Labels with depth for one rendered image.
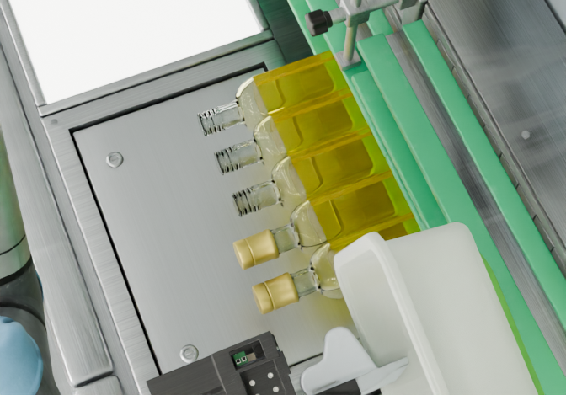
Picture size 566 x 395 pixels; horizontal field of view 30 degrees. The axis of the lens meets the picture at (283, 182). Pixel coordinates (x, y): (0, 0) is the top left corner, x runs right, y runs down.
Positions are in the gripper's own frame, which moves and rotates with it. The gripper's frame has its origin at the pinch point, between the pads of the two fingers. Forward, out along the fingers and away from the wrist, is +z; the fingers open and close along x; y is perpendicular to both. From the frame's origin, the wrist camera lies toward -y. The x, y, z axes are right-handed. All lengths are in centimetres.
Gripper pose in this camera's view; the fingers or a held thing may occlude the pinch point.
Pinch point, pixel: (397, 373)
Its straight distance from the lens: 91.0
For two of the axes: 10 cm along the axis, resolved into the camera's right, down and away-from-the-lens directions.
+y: -3.7, -9.1, 1.6
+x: 0.0, 1.8, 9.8
